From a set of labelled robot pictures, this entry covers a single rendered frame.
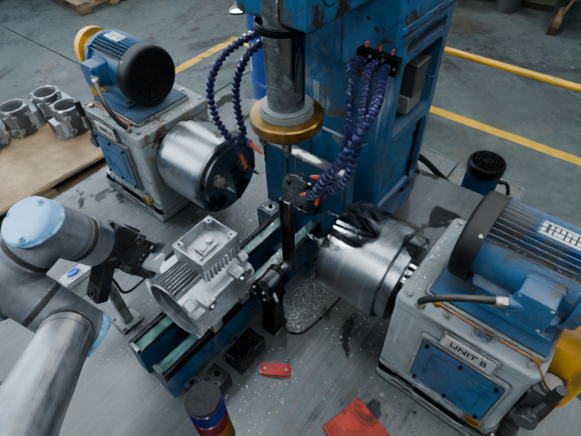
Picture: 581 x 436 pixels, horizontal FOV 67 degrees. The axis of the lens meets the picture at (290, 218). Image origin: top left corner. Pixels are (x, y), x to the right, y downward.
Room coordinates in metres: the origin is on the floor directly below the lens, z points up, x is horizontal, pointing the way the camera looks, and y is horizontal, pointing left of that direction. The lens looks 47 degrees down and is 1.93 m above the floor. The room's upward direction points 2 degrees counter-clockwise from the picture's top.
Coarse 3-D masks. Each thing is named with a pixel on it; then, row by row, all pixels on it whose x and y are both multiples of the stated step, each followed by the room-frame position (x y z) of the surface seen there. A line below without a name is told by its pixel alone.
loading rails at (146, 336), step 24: (264, 240) 0.86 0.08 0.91; (312, 240) 0.87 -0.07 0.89; (264, 264) 0.77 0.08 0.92; (312, 264) 0.83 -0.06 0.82; (240, 312) 0.63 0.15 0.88; (144, 336) 0.55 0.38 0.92; (168, 336) 0.57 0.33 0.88; (192, 336) 0.55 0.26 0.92; (216, 336) 0.56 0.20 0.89; (144, 360) 0.51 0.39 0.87; (168, 360) 0.48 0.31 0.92; (192, 360) 0.50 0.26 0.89; (168, 384) 0.44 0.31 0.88
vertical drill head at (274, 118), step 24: (264, 0) 0.88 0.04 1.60; (264, 48) 0.89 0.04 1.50; (288, 48) 0.86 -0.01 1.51; (288, 72) 0.86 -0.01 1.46; (288, 96) 0.86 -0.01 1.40; (264, 120) 0.87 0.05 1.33; (288, 120) 0.84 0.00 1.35; (312, 120) 0.86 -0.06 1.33; (264, 144) 0.89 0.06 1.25; (288, 144) 0.83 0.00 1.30; (288, 168) 0.84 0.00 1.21
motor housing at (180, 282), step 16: (176, 272) 0.61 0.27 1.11; (192, 272) 0.61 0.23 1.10; (224, 272) 0.63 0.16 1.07; (160, 288) 0.58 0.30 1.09; (176, 288) 0.57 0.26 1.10; (192, 288) 0.58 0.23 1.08; (208, 288) 0.59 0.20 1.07; (224, 288) 0.59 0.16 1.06; (240, 288) 0.62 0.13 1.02; (160, 304) 0.61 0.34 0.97; (176, 304) 0.62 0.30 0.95; (224, 304) 0.57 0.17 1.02; (176, 320) 0.58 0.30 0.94; (192, 320) 0.52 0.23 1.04; (208, 320) 0.53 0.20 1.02
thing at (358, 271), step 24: (336, 216) 0.81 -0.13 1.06; (360, 216) 0.71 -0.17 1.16; (384, 216) 0.71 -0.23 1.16; (336, 240) 0.66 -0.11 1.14; (360, 240) 0.65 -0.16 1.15; (384, 240) 0.63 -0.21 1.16; (408, 240) 0.64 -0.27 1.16; (336, 264) 0.62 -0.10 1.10; (360, 264) 0.60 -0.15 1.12; (384, 264) 0.58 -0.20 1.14; (408, 264) 0.59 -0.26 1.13; (336, 288) 0.60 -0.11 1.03; (360, 288) 0.56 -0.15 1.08; (384, 288) 0.55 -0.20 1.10; (384, 312) 0.53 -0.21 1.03
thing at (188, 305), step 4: (240, 252) 0.67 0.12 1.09; (244, 252) 0.68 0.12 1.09; (236, 256) 0.67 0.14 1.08; (240, 256) 0.66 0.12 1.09; (244, 256) 0.67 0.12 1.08; (248, 256) 0.67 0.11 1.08; (240, 260) 0.66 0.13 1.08; (244, 260) 0.66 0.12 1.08; (148, 280) 0.61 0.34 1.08; (152, 280) 0.60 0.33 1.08; (152, 284) 0.60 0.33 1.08; (188, 300) 0.54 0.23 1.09; (184, 304) 0.53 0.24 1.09; (188, 304) 0.53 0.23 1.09; (192, 304) 0.54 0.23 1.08; (160, 308) 0.61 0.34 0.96; (184, 308) 0.53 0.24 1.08; (188, 308) 0.53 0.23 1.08; (192, 308) 0.53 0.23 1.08; (164, 312) 0.60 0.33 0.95; (188, 312) 0.52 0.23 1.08; (196, 336) 0.52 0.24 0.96; (200, 336) 0.52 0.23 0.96
